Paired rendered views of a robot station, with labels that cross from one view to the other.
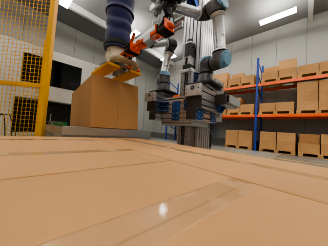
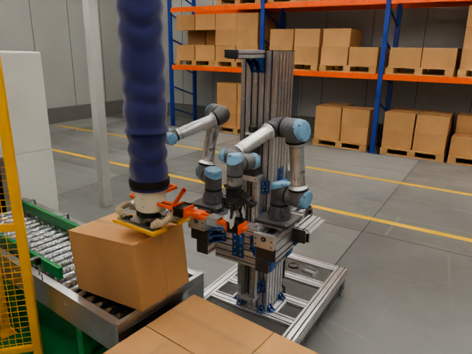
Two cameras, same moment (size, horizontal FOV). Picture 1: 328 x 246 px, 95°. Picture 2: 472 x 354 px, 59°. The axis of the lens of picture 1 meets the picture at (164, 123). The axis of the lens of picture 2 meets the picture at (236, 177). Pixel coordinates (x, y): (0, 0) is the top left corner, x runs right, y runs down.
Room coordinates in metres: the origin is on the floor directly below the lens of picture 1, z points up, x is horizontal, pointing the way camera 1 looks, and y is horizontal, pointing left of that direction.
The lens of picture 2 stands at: (-1.01, 0.42, 2.03)
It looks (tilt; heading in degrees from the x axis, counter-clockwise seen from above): 17 degrees down; 348
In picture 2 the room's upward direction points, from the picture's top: 1 degrees clockwise
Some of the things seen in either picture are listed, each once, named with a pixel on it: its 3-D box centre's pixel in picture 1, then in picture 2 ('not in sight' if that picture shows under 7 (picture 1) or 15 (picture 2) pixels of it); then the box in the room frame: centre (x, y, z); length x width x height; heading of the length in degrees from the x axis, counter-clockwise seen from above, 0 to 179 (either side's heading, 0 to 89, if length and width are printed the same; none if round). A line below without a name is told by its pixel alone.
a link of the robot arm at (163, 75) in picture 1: (164, 77); (213, 177); (1.62, 0.03, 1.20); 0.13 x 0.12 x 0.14; 15
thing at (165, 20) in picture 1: (164, 28); (236, 225); (0.83, 0.03, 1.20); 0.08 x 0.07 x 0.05; 43
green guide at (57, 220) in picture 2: not in sight; (62, 220); (2.53, 1.20, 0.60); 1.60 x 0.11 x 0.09; 41
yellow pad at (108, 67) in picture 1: (104, 68); (139, 222); (1.20, 0.51, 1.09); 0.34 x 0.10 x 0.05; 43
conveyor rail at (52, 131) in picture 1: (49, 132); (15, 270); (1.87, 1.41, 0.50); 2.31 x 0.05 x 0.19; 41
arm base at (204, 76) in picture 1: (205, 79); (279, 209); (1.27, -0.33, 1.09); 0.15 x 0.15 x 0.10
